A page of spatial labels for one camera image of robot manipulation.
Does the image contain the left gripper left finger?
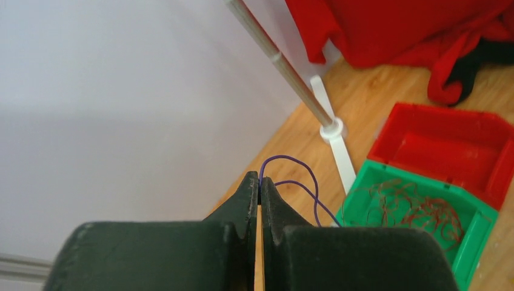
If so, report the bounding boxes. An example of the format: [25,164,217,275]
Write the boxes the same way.
[44,172,259,290]

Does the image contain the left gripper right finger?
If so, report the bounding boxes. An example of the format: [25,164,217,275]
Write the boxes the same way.
[260,178,458,290]

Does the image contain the red shirt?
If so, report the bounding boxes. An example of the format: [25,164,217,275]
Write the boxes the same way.
[286,0,513,105]

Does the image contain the red plastic bin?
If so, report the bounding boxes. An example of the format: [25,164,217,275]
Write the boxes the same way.
[367,103,513,210]

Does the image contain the red thin cable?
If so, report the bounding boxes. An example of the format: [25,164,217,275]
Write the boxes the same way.
[353,179,467,250]

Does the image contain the aluminium frame rail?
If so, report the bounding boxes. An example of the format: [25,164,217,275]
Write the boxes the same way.
[1,253,53,282]

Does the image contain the black shirt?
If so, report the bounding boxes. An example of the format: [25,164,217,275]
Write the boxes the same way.
[446,38,513,107]

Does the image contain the metal clothes rack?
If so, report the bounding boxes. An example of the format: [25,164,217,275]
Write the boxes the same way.
[224,0,356,194]

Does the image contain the green plastic bin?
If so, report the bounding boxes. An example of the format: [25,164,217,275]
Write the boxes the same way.
[336,160,498,290]

